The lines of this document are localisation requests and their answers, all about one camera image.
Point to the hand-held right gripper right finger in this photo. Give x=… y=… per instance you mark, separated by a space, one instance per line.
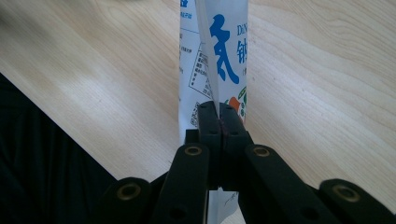
x=232 y=137

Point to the dark cloth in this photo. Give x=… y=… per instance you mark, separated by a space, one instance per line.
x=43 y=161

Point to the white blue-print food packet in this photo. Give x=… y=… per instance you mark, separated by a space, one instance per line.
x=230 y=46

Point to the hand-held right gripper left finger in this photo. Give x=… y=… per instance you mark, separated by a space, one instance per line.
x=213 y=124

